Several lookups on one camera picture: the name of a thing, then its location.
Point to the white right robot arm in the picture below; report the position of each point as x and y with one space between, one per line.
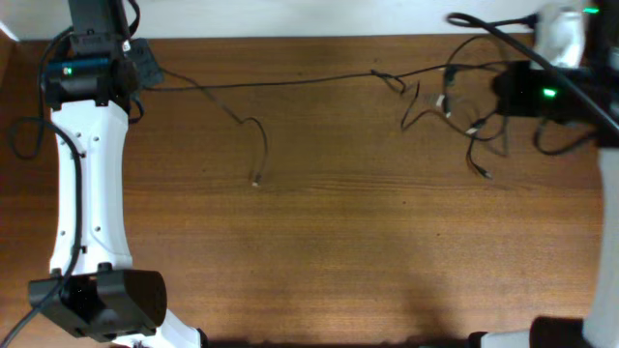
569 74

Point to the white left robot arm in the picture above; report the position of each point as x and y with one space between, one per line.
92 289

